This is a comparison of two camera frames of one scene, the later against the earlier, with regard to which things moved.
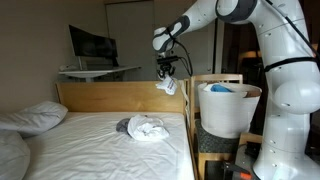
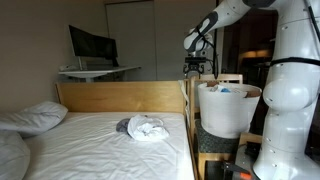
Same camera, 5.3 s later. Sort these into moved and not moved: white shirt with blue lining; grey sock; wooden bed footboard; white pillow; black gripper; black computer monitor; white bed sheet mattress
Moved: black gripper; white shirt with blue lining
Not moved: white bed sheet mattress; wooden bed footboard; grey sock; black computer monitor; white pillow
